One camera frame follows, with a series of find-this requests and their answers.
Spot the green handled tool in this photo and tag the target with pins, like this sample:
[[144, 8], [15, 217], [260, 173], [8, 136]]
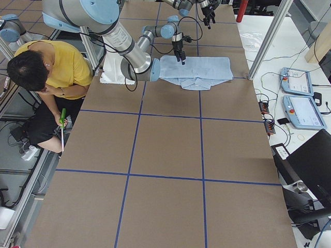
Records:
[[62, 121]]

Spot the far blue teach pendant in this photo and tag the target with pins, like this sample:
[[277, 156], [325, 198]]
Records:
[[295, 81]]

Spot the aluminium frame post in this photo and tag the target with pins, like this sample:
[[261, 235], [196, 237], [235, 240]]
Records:
[[270, 35]]

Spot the white power strip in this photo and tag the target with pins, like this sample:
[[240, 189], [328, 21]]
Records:
[[32, 150]]

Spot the light blue button shirt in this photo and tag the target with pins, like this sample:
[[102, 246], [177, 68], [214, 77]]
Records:
[[198, 73]]

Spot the clear plastic bag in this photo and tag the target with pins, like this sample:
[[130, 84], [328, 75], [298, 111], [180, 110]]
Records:
[[251, 41]]

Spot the black monitor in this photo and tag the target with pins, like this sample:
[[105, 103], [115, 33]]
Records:
[[311, 162]]

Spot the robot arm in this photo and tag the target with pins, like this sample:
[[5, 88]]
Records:
[[183, 6], [102, 18]]

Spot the small black device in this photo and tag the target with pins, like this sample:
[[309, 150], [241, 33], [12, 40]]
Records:
[[317, 98]]

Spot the black monitor stand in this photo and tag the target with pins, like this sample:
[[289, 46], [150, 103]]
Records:
[[309, 215]]

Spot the black orange adapter box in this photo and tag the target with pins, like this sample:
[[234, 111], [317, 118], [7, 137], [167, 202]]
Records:
[[264, 107]]

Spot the near blue teach pendant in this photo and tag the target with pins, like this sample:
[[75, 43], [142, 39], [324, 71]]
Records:
[[303, 113]]

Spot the blue teach pendant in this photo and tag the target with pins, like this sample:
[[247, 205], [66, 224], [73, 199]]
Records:
[[295, 81], [303, 113]]

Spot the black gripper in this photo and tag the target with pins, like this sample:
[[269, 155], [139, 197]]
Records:
[[177, 46], [207, 11]]

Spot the person in yellow shirt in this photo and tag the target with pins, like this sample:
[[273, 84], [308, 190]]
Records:
[[60, 75]]

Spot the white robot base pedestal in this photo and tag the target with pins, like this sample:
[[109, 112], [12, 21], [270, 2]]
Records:
[[112, 73]]

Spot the red cylinder bottle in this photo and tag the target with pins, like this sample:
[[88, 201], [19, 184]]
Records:
[[241, 11]]

